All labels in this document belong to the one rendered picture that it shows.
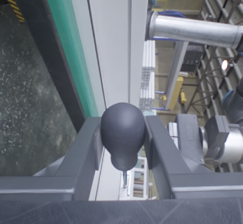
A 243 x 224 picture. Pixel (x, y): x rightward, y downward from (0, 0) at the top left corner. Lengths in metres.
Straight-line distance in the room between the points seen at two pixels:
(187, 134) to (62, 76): 0.33
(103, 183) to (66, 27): 0.24
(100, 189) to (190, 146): 0.23
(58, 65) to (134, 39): 0.09
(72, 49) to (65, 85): 0.06
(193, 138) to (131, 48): 0.30
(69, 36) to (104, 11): 0.05
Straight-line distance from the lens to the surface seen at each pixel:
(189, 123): 0.48
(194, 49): 4.75
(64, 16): 0.18
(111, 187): 0.32
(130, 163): 0.18
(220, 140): 0.42
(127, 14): 0.21
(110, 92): 0.29
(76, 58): 0.20
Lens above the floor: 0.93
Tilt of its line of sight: 5 degrees down
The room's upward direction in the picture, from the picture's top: 94 degrees clockwise
